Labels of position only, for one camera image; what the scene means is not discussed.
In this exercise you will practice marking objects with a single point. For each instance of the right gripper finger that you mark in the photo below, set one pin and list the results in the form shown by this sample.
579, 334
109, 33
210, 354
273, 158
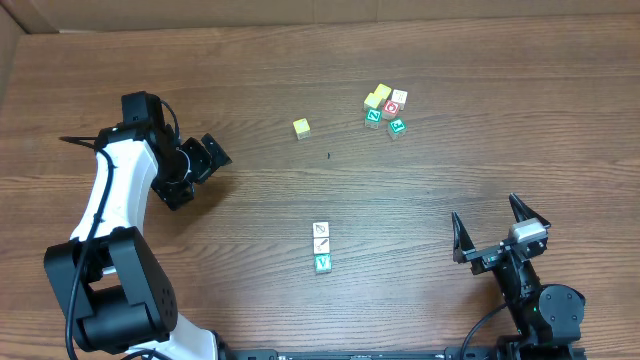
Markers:
462, 243
520, 210

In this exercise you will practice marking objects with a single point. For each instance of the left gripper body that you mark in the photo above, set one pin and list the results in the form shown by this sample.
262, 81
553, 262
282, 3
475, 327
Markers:
211, 154

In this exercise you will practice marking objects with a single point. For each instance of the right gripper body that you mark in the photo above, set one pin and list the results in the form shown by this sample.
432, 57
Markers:
495, 251

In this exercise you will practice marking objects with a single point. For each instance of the white leaf block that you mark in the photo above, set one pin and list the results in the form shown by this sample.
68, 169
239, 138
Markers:
320, 229

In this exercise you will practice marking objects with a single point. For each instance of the green block letter V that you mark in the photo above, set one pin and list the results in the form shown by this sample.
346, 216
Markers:
323, 263

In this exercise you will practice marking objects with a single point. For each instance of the white block dark drawing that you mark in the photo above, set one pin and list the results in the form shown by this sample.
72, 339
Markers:
321, 246

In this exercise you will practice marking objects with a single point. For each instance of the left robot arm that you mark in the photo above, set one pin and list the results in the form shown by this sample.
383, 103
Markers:
113, 292

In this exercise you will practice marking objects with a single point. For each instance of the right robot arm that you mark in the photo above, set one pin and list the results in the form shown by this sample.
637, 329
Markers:
547, 317

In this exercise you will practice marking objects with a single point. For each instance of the lone yellow block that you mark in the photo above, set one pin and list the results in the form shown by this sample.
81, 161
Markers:
302, 128

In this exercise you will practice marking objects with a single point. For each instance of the green block right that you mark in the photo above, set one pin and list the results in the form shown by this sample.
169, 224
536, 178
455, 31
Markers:
396, 128

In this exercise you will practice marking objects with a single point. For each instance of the red block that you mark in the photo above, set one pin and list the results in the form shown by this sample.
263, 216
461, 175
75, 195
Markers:
390, 110

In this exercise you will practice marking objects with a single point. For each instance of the green block letter Z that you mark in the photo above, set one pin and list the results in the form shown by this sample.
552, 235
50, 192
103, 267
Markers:
372, 119

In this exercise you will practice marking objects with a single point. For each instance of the white block top right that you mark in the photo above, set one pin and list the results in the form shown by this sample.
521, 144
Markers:
400, 97

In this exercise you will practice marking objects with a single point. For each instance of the yellow block lower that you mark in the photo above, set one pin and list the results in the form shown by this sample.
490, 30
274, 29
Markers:
372, 101

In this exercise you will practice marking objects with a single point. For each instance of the yellow block upper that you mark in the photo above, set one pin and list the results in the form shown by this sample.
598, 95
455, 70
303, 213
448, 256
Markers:
383, 91

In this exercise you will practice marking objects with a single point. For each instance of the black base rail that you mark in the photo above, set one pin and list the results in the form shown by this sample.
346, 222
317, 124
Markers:
449, 353

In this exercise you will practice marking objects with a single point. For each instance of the cardboard box wall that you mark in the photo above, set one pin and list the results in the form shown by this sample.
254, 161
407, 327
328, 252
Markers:
285, 49

